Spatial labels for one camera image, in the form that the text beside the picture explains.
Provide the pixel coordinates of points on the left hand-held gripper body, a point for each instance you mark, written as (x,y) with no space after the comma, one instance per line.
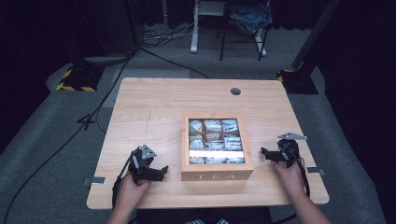
(140,165)

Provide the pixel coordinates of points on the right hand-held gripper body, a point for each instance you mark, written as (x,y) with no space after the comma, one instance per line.
(288,149)

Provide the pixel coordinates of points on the wooden tea box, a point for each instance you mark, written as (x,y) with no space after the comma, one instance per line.
(216,172)

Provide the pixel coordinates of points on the person's right hand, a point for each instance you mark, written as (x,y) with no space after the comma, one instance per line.
(292,179)

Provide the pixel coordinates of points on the person's left hand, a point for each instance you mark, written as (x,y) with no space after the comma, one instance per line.
(130,194)

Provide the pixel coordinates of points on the grey tape piece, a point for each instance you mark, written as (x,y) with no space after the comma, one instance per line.
(95,180)
(315,170)

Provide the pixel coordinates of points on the group of tea bags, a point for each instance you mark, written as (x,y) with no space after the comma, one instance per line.
(214,137)

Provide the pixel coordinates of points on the person's striped shoe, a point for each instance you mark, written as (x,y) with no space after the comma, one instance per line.
(194,221)
(223,221)

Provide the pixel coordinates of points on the person's dark trousers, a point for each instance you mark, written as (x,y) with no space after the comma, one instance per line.
(202,214)

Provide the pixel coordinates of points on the black yellow striped stand base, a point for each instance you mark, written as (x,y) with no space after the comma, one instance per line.
(79,77)

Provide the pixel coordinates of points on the black stand pole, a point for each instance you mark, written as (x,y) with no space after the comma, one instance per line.
(314,34)

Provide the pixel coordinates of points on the black chair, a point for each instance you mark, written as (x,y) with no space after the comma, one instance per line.
(222,37)

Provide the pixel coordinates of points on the blue cloth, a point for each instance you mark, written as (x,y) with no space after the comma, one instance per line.
(250,15)

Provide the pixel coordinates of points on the white desk frame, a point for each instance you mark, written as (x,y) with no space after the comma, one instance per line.
(195,31)

